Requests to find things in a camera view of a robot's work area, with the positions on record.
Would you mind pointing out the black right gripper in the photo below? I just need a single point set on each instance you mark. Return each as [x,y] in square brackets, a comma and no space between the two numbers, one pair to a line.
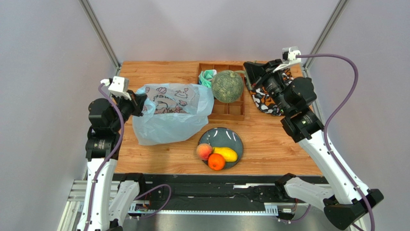
[262,75]

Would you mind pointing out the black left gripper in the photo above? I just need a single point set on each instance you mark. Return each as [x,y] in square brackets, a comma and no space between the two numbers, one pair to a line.
[140,99]

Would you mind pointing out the netted green melon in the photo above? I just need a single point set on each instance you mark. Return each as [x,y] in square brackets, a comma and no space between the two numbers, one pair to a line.
[227,86]

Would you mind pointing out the light blue cartoon plastic bag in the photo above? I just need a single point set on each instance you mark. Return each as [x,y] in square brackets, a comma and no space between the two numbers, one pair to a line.
[172,112]

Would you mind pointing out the orange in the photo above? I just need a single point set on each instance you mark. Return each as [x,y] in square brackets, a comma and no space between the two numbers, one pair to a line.
[216,162]

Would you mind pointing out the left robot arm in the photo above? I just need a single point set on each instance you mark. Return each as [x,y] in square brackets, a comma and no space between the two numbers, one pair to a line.
[107,118]

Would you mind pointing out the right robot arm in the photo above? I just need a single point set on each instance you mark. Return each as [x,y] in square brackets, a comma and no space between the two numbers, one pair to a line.
[348,198]

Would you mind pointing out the orange camouflage cloth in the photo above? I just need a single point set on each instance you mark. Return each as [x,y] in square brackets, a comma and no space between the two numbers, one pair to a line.
[262,99]

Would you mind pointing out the green white sock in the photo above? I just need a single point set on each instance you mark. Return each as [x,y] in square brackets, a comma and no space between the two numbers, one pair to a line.
[205,77]

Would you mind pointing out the wooden compartment tray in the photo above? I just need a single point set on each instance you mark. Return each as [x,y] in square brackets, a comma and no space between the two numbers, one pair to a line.
[226,111]

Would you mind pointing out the dark grey plate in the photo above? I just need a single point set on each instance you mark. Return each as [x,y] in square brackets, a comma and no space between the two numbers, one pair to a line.
[219,138]

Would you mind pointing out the peach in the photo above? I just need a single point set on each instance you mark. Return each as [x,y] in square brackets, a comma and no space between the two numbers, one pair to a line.
[203,151]

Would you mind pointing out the yellow mango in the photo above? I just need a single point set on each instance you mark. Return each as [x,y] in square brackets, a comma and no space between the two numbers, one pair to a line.
[229,154]

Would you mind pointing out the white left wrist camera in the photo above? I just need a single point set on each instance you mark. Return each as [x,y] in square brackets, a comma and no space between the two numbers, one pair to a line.
[118,86]

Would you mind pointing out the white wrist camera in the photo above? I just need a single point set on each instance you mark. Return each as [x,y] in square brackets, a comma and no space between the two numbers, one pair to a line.
[289,58]
[118,86]

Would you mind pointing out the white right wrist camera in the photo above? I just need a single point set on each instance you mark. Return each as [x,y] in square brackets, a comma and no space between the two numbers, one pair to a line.
[289,58]

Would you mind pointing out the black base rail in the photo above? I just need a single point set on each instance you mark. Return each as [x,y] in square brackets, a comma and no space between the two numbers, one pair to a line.
[211,193]

